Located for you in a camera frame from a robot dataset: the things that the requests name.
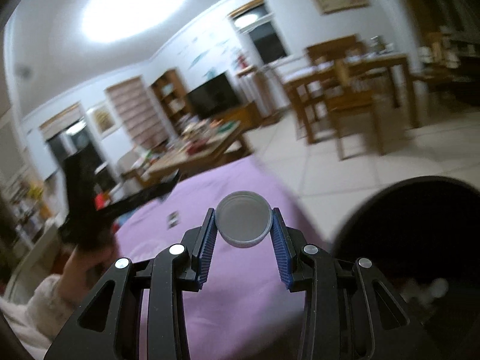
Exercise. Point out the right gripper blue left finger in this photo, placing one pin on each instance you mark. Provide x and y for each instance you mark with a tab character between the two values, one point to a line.
135	311

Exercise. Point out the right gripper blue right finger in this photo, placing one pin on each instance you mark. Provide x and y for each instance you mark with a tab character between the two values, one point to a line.
350	310

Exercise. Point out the small battery pack piece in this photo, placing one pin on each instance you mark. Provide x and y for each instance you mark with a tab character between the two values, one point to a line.
173	219

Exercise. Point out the white bottle cap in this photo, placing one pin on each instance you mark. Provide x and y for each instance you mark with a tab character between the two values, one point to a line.
243	219

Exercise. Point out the black trash bin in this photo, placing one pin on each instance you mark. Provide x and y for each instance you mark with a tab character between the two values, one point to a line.
423	235

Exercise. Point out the person left hand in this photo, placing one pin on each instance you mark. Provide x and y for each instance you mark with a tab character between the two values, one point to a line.
76	280

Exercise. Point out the purple tablecloth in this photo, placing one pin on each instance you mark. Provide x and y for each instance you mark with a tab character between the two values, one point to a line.
243	311

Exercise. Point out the framed sunflower picture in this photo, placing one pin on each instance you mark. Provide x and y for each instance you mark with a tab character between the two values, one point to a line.
103	119

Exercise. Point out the wooden coffee table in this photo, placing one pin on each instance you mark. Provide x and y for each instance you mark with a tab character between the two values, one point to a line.
208	147

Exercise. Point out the wooden bookshelf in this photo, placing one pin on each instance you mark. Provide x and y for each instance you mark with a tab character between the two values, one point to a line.
171	94

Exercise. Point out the black television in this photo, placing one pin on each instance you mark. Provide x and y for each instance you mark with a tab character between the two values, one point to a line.
213	97

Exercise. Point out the wooden dining chair front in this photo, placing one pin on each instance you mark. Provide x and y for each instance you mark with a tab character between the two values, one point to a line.
345	93

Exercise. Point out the tall wooden plant stand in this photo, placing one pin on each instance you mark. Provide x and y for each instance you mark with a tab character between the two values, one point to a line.
254	86

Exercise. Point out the wooden dining table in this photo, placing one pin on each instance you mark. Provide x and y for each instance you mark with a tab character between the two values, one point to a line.
303	88

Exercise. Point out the white standing air conditioner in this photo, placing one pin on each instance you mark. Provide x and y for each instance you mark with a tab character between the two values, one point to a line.
405	34

